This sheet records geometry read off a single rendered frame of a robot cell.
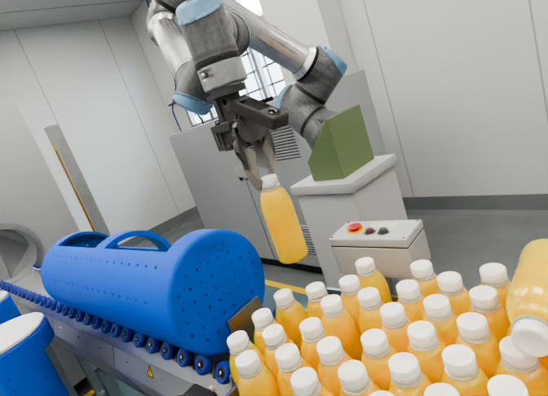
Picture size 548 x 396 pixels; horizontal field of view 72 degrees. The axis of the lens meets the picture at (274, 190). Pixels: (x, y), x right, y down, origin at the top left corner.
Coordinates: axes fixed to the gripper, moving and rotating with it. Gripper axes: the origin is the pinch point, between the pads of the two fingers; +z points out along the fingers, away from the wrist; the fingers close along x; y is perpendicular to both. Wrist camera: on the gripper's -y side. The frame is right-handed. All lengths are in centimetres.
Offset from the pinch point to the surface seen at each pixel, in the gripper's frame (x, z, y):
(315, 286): 3.4, 22.5, -6.3
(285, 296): 7.8, 22.4, -1.8
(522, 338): 13.6, 18.6, -43.8
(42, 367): 38, 39, 84
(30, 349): 38, 32, 84
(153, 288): 21.6, 14.3, 22.0
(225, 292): 9.2, 22.7, 16.0
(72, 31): -233, -195, 511
